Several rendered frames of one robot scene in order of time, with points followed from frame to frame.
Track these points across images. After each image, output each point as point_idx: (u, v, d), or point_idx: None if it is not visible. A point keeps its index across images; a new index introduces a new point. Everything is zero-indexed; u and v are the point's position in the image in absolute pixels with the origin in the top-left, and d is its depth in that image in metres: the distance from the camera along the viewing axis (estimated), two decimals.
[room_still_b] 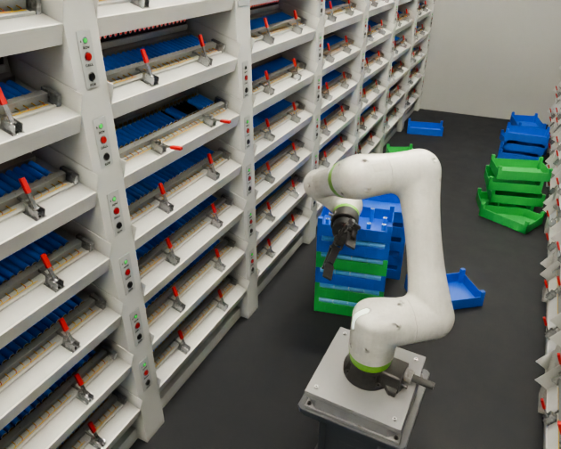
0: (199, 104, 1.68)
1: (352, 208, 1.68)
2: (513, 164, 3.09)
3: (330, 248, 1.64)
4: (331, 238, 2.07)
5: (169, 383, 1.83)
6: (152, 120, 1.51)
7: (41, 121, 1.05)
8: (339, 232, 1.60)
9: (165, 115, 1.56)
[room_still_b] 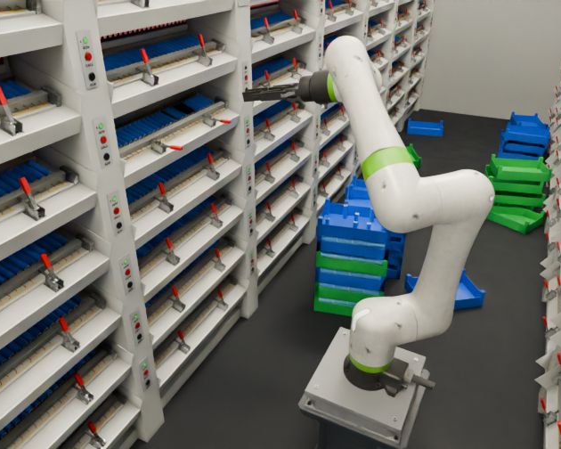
0: (199, 104, 1.68)
1: None
2: (513, 164, 3.09)
3: (282, 97, 1.46)
4: (331, 238, 2.07)
5: (169, 383, 1.83)
6: (152, 120, 1.51)
7: (41, 121, 1.05)
8: (296, 94, 1.50)
9: (165, 115, 1.56)
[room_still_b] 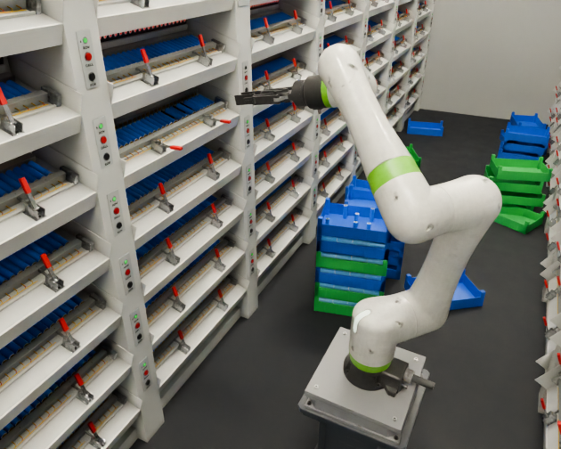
0: (199, 104, 1.68)
1: None
2: (513, 164, 3.09)
3: (275, 102, 1.43)
4: (331, 238, 2.07)
5: (169, 383, 1.83)
6: (152, 120, 1.51)
7: (41, 121, 1.05)
8: (290, 99, 1.47)
9: (165, 115, 1.56)
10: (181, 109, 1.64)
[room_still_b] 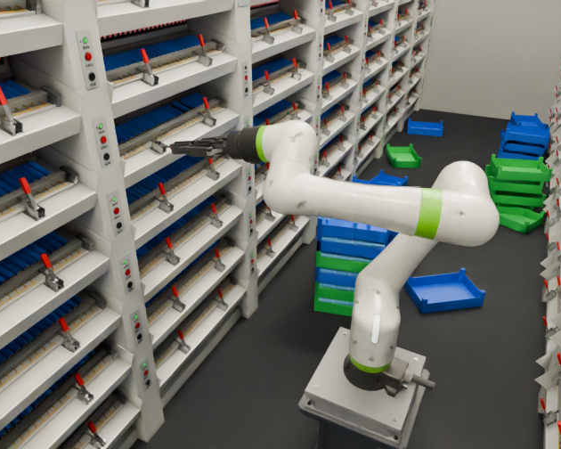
0: (196, 102, 1.69)
1: None
2: (513, 164, 3.09)
3: None
4: (331, 238, 2.07)
5: (169, 383, 1.83)
6: (148, 118, 1.51)
7: (41, 121, 1.05)
8: None
9: (160, 113, 1.56)
10: (177, 107, 1.64)
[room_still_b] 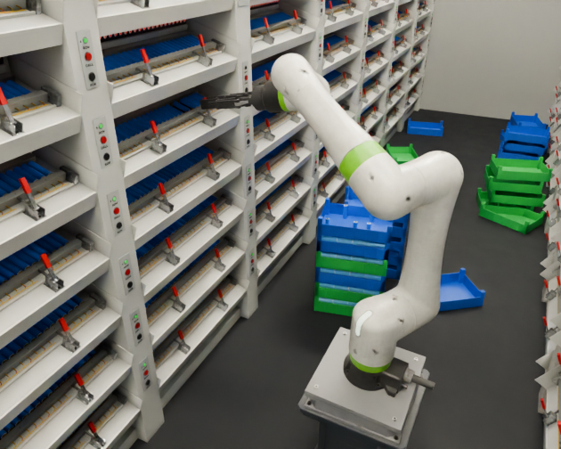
0: (196, 102, 1.69)
1: None
2: (513, 164, 3.09)
3: (237, 106, 1.51)
4: (331, 238, 2.07)
5: (169, 383, 1.83)
6: (148, 118, 1.51)
7: (41, 121, 1.05)
8: None
9: (160, 113, 1.56)
10: (177, 107, 1.64)
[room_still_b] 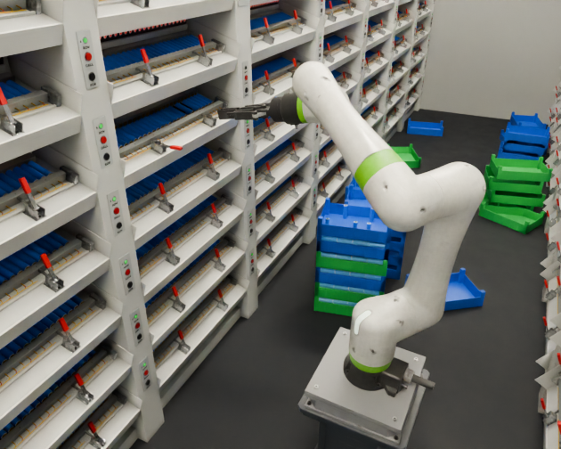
0: (199, 103, 1.68)
1: None
2: (513, 164, 3.09)
3: (255, 118, 1.50)
4: (331, 238, 2.07)
5: (169, 383, 1.83)
6: (151, 120, 1.51)
7: (41, 121, 1.05)
8: None
9: (164, 115, 1.56)
10: (180, 109, 1.64)
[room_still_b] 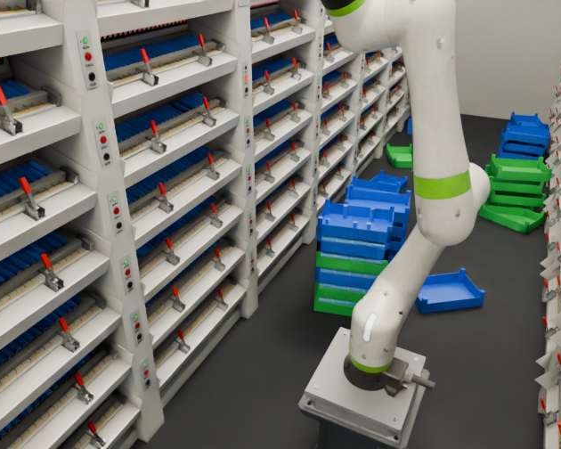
0: (196, 102, 1.69)
1: None
2: (513, 164, 3.09)
3: None
4: (331, 238, 2.07)
5: (169, 383, 1.83)
6: (148, 118, 1.51)
7: (41, 121, 1.05)
8: None
9: (160, 113, 1.56)
10: (177, 107, 1.64)
